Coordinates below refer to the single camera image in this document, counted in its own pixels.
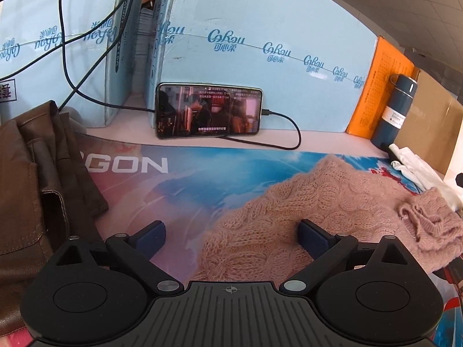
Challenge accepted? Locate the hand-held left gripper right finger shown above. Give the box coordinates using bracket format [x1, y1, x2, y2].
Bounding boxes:
[279, 220, 413, 293]

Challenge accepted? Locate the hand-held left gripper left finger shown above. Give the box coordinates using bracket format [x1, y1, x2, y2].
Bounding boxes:
[54, 220, 181, 296]

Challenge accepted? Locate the pink knitted sweater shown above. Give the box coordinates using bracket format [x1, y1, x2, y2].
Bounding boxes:
[193, 154, 463, 283]

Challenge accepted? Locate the printed desk mat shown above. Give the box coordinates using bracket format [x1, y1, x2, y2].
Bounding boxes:
[0, 130, 463, 347]

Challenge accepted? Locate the white cloth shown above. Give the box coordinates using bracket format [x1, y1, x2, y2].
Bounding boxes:
[389, 144, 463, 211]

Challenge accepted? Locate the brown leather jacket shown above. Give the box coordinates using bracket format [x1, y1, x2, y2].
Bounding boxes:
[0, 100, 110, 333]

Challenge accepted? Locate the black smartphone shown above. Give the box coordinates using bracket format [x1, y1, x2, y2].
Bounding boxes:
[155, 83, 263, 140]

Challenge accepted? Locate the dark blue insulated bottle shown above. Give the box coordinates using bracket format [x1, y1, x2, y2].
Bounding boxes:
[370, 73, 418, 150]

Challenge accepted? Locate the orange box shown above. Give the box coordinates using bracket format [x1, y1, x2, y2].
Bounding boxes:
[345, 35, 415, 141]

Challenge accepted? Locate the brown cardboard box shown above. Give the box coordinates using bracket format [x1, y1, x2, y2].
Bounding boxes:
[392, 69, 463, 182]

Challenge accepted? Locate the white paper label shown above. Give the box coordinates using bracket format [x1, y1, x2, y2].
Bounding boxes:
[0, 77, 17, 116]

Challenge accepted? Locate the light blue cardboard box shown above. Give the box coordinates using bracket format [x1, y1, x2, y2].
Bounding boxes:
[144, 0, 377, 139]
[0, 0, 142, 128]

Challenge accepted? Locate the black phone charging cable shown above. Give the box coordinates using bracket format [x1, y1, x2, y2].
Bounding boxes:
[60, 0, 302, 151]

